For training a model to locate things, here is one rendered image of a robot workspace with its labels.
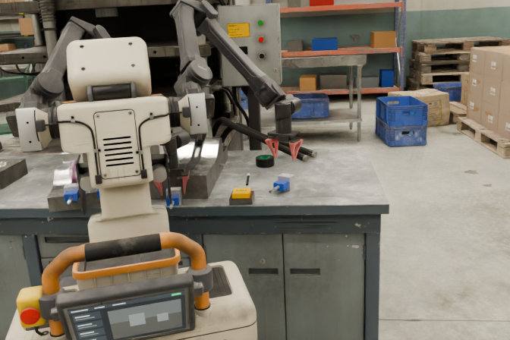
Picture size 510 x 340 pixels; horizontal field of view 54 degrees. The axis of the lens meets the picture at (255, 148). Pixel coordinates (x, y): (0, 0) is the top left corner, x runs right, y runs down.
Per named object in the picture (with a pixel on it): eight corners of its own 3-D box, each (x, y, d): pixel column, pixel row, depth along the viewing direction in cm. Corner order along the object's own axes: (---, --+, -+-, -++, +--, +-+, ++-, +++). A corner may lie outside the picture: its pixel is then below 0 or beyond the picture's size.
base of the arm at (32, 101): (4, 116, 129) (54, 111, 132) (7, 94, 134) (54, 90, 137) (14, 137, 136) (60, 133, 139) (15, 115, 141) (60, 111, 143)
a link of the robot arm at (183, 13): (164, 8, 178) (178, -14, 173) (196, 23, 186) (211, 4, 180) (174, 96, 150) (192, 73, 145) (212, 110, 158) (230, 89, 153)
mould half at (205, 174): (208, 198, 179) (205, 162, 176) (137, 199, 182) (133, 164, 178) (228, 158, 227) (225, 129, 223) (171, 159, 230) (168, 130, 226)
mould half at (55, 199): (126, 203, 179) (122, 174, 176) (49, 212, 174) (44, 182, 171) (130, 164, 226) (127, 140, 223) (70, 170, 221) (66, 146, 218)
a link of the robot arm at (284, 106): (271, 101, 174) (285, 102, 171) (280, 98, 180) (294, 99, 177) (272, 121, 176) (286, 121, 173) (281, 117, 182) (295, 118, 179)
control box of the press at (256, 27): (287, 277, 279) (278, 2, 239) (233, 277, 282) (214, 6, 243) (288, 258, 300) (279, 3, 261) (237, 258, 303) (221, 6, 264)
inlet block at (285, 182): (276, 200, 174) (275, 185, 173) (264, 198, 177) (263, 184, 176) (294, 188, 185) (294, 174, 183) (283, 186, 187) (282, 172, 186)
